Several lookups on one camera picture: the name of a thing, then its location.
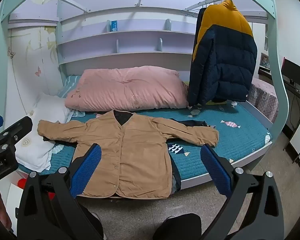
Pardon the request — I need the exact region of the black computer monitor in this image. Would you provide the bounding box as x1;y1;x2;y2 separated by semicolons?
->
281;58;300;88

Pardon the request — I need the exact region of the tan button jacket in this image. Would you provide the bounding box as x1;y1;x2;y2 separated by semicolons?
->
37;109;220;199

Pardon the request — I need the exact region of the white box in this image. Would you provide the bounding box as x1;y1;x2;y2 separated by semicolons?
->
5;182;26;233

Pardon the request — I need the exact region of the wire clothes hanger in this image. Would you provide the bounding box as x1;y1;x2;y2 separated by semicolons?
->
181;4;206;17

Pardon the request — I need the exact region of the person's left forearm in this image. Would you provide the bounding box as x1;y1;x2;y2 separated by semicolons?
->
0;184;13;233

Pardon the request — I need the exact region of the photo frame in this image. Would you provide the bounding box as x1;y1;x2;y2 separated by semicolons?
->
260;53;271;68

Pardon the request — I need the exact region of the yellow and navy puffer jacket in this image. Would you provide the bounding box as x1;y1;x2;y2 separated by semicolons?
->
187;0;258;107

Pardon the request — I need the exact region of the dark garment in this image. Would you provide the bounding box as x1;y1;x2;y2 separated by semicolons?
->
42;110;217;198

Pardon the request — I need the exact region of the white pillow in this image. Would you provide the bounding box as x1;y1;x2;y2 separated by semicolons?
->
15;92;74;173

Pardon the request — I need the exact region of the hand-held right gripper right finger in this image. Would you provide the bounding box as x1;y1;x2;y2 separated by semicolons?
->
200;144;287;240

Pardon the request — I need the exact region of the person's left leg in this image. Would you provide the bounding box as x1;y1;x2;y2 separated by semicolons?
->
76;200;107;240

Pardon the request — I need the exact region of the pale green bunk bed frame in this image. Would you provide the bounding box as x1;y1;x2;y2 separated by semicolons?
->
0;0;290;200

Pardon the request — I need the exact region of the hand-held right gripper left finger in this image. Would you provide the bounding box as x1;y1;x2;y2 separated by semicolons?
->
15;143;104;240

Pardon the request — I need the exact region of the pink checked cloth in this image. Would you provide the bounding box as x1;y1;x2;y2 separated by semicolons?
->
247;77;278;123

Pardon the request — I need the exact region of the white butterfly print wardrobe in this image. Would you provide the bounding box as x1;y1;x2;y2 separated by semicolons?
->
7;25;65;117

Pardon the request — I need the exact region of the person's right leg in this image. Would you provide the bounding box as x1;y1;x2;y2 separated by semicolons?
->
152;213;203;240

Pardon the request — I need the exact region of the person's leg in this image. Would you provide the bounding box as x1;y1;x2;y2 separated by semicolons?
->
152;213;203;240
76;200;107;240

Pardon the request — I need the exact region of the lavender wall shelf unit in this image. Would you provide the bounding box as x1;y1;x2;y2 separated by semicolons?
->
57;17;198;66

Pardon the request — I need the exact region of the dark desk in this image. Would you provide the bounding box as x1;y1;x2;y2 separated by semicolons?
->
258;65;300;105

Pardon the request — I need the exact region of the striped light blue cloth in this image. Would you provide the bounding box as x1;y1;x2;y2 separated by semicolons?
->
56;75;82;98

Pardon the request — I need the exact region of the pink quilt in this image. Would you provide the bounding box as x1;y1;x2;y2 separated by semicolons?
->
65;66;189;112

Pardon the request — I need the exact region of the teal printed bed sheet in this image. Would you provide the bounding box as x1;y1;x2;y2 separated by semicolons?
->
17;99;273;180

